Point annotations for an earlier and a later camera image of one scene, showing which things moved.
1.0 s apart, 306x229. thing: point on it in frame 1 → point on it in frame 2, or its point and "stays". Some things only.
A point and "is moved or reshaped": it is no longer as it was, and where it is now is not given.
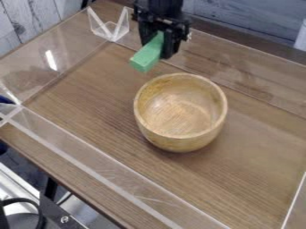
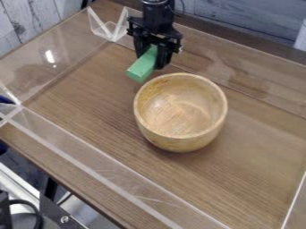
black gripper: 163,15 → 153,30
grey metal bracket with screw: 55,216 stays
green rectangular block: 146,58 is moved or reshaped
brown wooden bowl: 181,110 stays
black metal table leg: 51,189 stays
